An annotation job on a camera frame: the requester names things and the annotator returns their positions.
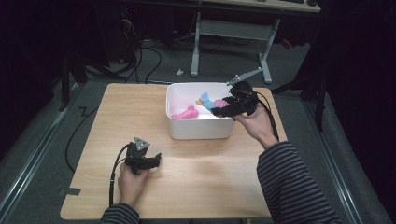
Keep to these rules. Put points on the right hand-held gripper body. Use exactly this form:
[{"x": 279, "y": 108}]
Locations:
[{"x": 244, "y": 96}]

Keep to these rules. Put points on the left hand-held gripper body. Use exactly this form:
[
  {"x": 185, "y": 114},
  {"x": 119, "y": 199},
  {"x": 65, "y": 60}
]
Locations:
[{"x": 135, "y": 157}]

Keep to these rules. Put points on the white plastic bin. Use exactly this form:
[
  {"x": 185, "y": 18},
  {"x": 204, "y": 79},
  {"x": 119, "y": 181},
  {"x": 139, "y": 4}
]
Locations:
[{"x": 199, "y": 129}]

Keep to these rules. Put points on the pink bone toy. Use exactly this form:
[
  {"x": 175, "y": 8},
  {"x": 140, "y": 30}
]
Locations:
[{"x": 186, "y": 114}]

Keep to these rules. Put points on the person's left hand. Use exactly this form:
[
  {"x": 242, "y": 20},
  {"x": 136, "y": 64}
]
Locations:
[{"x": 130, "y": 186}]

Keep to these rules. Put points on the person's right hand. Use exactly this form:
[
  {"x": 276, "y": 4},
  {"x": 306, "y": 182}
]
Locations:
[{"x": 257, "y": 126}]

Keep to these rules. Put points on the white paper scrap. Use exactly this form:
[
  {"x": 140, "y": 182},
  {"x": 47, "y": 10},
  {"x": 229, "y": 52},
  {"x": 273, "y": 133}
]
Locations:
[{"x": 179, "y": 72}]

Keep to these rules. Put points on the desk with white legs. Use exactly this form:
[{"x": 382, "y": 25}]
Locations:
[{"x": 236, "y": 30}]

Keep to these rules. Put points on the grey tape piece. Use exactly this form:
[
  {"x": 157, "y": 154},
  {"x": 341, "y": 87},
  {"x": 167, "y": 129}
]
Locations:
[{"x": 73, "y": 191}]

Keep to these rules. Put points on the dark metal stand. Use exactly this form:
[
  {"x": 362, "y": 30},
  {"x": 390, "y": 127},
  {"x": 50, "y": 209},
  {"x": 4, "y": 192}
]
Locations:
[
  {"x": 320, "y": 102},
  {"x": 64, "y": 84}
]

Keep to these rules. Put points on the metal floor rail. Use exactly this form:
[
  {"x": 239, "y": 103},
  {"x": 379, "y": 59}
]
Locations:
[
  {"x": 337, "y": 168},
  {"x": 29, "y": 161}
]

